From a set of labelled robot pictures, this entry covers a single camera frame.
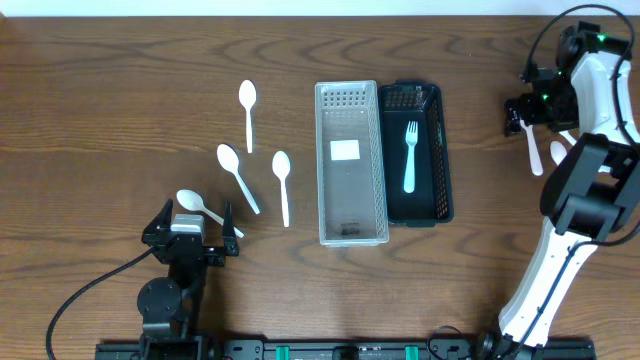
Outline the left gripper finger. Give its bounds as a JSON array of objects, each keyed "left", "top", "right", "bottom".
[
  {"left": 143, "top": 199, "right": 173, "bottom": 235},
  {"left": 222, "top": 202, "right": 238, "bottom": 247}
]

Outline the white plastic spoon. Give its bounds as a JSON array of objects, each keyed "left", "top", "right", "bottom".
[
  {"left": 550, "top": 130, "right": 611, "bottom": 173},
  {"left": 272, "top": 151, "right": 291, "bottom": 227},
  {"left": 176, "top": 189, "right": 223, "bottom": 225},
  {"left": 216, "top": 144, "right": 261, "bottom": 214},
  {"left": 238, "top": 80, "right": 257, "bottom": 153}
]

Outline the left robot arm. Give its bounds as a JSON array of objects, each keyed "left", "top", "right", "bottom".
[{"left": 133, "top": 200, "right": 239, "bottom": 359}]

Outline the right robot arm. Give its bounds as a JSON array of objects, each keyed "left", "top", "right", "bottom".
[{"left": 477, "top": 21, "right": 639, "bottom": 359}]

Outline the clear plastic basket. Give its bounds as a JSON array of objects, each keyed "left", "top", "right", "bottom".
[{"left": 315, "top": 80, "right": 389, "bottom": 247}]

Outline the white label in basket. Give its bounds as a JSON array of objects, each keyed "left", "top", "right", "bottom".
[{"left": 330, "top": 140, "right": 360, "bottom": 161}]

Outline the white plastic fork light-blue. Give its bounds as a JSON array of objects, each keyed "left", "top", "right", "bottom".
[{"left": 403, "top": 121, "right": 418, "bottom": 193}]

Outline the black plastic basket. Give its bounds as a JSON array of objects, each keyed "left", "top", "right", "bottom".
[{"left": 378, "top": 80, "right": 454, "bottom": 228}]

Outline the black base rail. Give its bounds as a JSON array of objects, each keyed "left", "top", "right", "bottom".
[{"left": 94, "top": 338, "right": 597, "bottom": 360}]

